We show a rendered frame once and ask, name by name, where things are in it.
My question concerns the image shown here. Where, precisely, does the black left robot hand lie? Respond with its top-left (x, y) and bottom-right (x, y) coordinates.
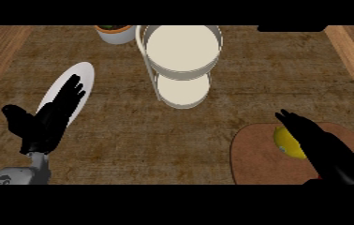
top-left (0, 73), bottom-right (87, 156)

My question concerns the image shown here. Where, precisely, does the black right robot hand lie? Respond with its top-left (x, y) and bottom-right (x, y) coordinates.
top-left (274, 109), bottom-right (354, 185)

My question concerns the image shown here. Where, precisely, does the yellow lemon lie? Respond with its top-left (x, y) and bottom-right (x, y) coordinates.
top-left (273, 126), bottom-right (308, 160)

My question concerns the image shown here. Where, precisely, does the brown cutting board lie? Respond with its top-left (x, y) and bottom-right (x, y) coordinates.
top-left (230, 122), bottom-right (354, 186)

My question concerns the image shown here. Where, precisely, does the cream tiered basket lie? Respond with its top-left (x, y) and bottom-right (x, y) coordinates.
top-left (134, 25), bottom-right (224, 110)

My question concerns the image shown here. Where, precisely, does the white plate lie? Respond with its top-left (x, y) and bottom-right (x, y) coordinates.
top-left (35, 61), bottom-right (97, 128)

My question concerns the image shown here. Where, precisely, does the white potted plant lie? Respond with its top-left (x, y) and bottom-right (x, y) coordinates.
top-left (94, 25), bottom-right (139, 46)

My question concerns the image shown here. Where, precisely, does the black appliance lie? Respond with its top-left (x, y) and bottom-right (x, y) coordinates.
top-left (255, 25), bottom-right (329, 33)

